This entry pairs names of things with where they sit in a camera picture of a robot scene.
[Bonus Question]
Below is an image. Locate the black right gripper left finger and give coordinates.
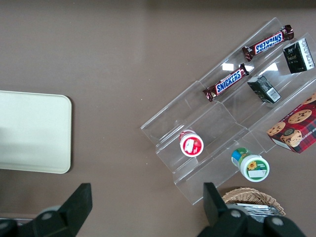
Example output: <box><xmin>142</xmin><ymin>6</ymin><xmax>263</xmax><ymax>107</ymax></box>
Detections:
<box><xmin>0</xmin><ymin>183</ymin><xmax>93</xmax><ymax>237</ymax></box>

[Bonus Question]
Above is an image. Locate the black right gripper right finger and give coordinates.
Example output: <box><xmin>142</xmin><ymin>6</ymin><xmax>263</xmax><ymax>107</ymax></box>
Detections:
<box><xmin>197</xmin><ymin>182</ymin><xmax>307</xmax><ymax>237</ymax></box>

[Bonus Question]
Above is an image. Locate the woven wicker basket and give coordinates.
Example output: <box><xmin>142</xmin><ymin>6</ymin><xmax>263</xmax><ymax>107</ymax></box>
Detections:
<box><xmin>222</xmin><ymin>187</ymin><xmax>286</xmax><ymax>217</ymax></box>

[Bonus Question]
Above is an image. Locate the foil wrapped sandwich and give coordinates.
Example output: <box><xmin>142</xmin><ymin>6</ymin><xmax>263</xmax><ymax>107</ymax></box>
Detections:
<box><xmin>236</xmin><ymin>202</ymin><xmax>281</xmax><ymax>223</ymax></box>

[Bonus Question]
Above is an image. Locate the cream plastic tray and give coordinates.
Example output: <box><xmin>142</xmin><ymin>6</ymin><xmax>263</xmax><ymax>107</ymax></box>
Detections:
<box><xmin>0</xmin><ymin>90</ymin><xmax>73</xmax><ymax>174</ymax></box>

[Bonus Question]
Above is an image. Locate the green lidded sunflower cup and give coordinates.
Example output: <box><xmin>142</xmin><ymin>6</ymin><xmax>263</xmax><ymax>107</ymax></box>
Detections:
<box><xmin>231</xmin><ymin>147</ymin><xmax>270</xmax><ymax>183</ymax></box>

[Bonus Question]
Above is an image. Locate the red lidded yogurt cup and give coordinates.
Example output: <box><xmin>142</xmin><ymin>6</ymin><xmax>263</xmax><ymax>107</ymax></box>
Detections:
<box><xmin>179</xmin><ymin>129</ymin><xmax>204</xmax><ymax>158</ymax></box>

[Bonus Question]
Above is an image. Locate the clear acrylic tiered display stand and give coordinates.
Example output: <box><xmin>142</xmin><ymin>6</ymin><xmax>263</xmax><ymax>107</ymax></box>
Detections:
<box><xmin>140</xmin><ymin>17</ymin><xmax>316</xmax><ymax>205</ymax></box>

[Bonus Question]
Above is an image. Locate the red tartan cookie box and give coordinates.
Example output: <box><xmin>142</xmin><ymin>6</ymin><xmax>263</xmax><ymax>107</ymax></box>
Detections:
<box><xmin>267</xmin><ymin>91</ymin><xmax>316</xmax><ymax>154</ymax></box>

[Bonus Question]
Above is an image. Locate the Snickers chocolate bar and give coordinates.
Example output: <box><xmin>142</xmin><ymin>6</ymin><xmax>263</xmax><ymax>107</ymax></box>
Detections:
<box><xmin>241</xmin><ymin>24</ymin><xmax>295</xmax><ymax>62</ymax></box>
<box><xmin>202</xmin><ymin>63</ymin><xmax>250</xmax><ymax>102</ymax></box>

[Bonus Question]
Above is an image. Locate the small dark green drink carton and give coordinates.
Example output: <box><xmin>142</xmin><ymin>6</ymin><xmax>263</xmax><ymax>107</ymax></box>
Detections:
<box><xmin>247</xmin><ymin>75</ymin><xmax>282</xmax><ymax>104</ymax></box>

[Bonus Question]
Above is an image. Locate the large dark green drink carton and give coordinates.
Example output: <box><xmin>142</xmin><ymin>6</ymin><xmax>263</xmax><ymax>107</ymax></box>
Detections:
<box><xmin>282</xmin><ymin>38</ymin><xmax>316</xmax><ymax>74</ymax></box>

